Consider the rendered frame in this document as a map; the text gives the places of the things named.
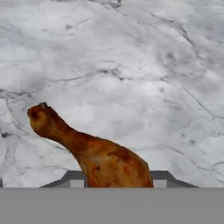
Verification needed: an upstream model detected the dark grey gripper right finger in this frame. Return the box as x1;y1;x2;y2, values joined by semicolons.
149;170;200;188

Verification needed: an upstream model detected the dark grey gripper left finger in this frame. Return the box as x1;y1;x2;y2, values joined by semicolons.
39;170;88;188

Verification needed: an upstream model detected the brown roasted chicken drumstick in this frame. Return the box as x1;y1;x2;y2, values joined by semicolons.
27;101;155;188

